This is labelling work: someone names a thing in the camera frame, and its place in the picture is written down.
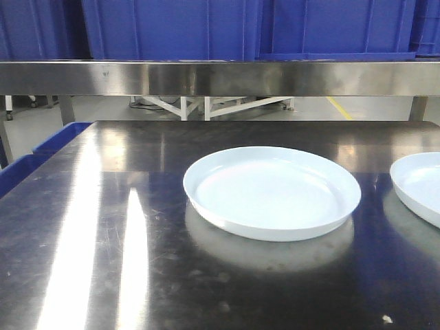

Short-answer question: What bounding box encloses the light blue plate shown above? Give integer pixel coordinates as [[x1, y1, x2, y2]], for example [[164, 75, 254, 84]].
[[390, 152, 439, 228], [182, 146, 362, 242]]

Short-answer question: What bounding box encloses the steel shelf leg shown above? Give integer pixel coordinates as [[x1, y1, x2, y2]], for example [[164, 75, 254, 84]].
[[58, 95, 76, 125]]

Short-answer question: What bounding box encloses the centre blue plastic crate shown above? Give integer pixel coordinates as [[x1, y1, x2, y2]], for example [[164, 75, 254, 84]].
[[82, 1, 415, 62]]

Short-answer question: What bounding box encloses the blue plastic crate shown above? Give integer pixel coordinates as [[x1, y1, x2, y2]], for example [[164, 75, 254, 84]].
[[82, 1, 415, 62], [1, 1, 82, 61], [412, 0, 439, 57]]

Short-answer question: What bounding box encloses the blue bin beside table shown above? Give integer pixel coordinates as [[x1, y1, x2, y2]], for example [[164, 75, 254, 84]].
[[1, 122, 92, 197]]

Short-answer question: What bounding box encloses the left blue plastic crate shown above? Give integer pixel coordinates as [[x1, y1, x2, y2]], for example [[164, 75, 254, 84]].
[[1, 1, 82, 61]]

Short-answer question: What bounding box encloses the right blue plastic crate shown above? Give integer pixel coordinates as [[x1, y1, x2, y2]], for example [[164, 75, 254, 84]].
[[412, 0, 439, 57]]

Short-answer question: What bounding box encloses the white metal frame cart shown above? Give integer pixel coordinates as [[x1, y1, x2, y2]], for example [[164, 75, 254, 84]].
[[129, 96, 296, 121]]

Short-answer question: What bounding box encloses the stainless steel shelf rail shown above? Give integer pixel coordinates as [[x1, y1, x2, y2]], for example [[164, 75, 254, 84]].
[[1, 60, 439, 97]]

